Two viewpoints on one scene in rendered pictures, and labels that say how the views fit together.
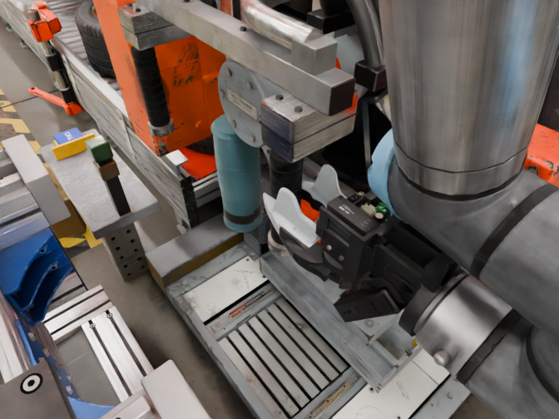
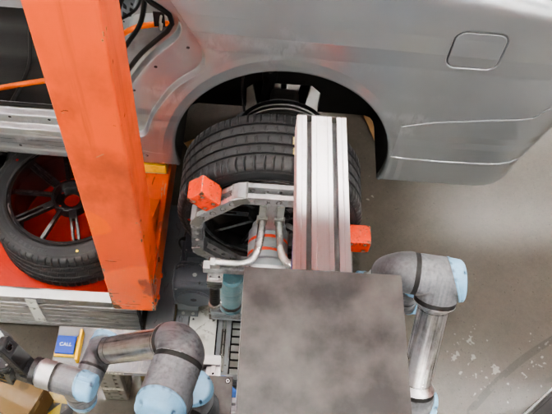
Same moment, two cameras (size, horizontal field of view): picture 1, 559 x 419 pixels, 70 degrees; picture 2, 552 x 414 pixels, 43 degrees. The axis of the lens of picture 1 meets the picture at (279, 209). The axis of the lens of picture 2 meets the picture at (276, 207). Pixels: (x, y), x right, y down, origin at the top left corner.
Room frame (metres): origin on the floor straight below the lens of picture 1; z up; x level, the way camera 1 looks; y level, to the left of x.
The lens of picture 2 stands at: (-0.13, 0.94, 3.00)
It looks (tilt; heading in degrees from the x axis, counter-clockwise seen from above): 57 degrees down; 305
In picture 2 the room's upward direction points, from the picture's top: 7 degrees clockwise
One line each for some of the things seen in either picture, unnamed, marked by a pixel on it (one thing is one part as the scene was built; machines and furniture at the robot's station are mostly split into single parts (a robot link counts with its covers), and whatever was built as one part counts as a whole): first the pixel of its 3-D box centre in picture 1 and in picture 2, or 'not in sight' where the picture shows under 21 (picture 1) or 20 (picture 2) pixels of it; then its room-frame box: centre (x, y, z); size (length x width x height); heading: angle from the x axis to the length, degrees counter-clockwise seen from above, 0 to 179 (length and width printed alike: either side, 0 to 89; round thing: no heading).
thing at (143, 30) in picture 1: (155, 21); (215, 272); (0.62, 0.18, 0.93); 0.09 x 0.05 x 0.05; 129
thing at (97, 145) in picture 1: (99, 149); not in sight; (0.69, 0.38, 0.64); 0.04 x 0.04 x 0.04; 39
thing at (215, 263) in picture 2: not in sight; (239, 236); (0.62, 0.08, 1.03); 0.19 x 0.18 x 0.11; 129
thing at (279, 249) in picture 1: (285, 199); not in sight; (0.34, -0.01, 0.83); 0.04 x 0.04 x 0.16
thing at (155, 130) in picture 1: (152, 89); (214, 294); (0.60, 0.21, 0.83); 0.04 x 0.04 x 0.16
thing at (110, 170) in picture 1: (106, 167); not in sight; (0.69, 0.38, 0.59); 0.04 x 0.04 x 0.04; 39
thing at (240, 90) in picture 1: (296, 84); (267, 251); (0.57, -0.03, 0.85); 0.21 x 0.14 x 0.14; 129
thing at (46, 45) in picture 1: (56, 66); not in sight; (1.82, 1.06, 0.30); 0.09 x 0.05 x 0.50; 39
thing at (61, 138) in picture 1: (70, 139); (66, 345); (0.98, 0.61, 0.47); 0.07 x 0.07 x 0.02; 39
